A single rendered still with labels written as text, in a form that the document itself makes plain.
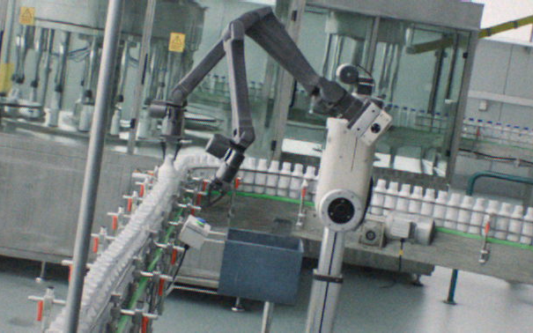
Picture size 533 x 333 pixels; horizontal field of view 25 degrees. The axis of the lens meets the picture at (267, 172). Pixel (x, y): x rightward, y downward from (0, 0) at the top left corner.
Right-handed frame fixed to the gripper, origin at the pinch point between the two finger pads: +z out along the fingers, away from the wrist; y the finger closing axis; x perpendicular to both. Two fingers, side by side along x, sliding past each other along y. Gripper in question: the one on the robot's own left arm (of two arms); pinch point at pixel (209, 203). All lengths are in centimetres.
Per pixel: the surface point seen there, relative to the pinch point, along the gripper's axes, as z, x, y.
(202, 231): 8.5, 2.2, 3.7
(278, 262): 17, 37, -74
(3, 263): 158, -92, -406
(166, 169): 5, -19, -63
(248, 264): 24, 27, -74
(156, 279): 14, -4, 77
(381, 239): -2, 83, -169
